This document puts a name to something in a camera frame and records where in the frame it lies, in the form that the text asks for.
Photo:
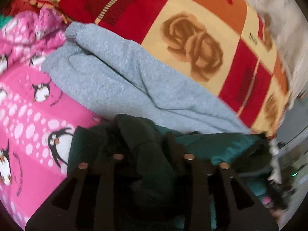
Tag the grey fleece sweatshirt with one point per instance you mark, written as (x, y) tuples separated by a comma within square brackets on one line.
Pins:
[(110, 75)]

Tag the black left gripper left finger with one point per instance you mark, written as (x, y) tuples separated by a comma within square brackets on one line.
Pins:
[(98, 192)]

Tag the pink penguin fleece blanket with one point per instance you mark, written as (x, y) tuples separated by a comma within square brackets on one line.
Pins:
[(38, 120)]

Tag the teal green cloth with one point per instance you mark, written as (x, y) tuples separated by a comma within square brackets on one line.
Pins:
[(4, 20)]

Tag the red cream rose blanket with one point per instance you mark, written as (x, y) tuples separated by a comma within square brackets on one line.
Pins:
[(224, 45)]

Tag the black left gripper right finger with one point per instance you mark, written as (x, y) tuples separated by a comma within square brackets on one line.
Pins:
[(213, 191)]

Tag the dark green puffer jacket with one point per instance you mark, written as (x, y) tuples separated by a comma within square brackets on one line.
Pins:
[(147, 144)]

